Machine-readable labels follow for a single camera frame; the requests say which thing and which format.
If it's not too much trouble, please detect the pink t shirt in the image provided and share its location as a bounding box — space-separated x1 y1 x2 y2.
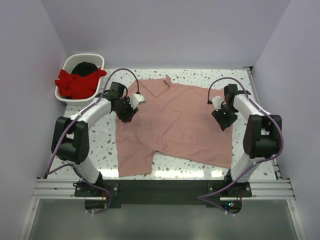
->
115 77 233 177

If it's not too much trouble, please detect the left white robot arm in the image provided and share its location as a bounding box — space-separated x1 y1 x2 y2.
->
49 82 146 186

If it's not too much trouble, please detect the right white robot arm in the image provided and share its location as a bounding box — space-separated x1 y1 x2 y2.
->
207 84 284 183

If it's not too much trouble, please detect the red t shirt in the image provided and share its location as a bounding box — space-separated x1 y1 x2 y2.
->
55 68 107 100

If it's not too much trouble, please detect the black t shirt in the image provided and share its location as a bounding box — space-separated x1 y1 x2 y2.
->
71 61 98 77

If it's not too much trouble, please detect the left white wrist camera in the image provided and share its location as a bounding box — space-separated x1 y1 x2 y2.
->
129 93 147 109

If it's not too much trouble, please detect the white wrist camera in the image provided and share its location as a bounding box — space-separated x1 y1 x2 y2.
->
207 96 226 112
129 93 147 109

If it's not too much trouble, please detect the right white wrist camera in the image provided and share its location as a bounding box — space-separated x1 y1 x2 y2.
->
207 96 226 112

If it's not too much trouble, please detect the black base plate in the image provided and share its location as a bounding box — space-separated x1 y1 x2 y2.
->
73 180 253 214

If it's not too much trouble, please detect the aluminium frame rail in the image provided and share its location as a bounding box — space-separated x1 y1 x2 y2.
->
20 178 306 240

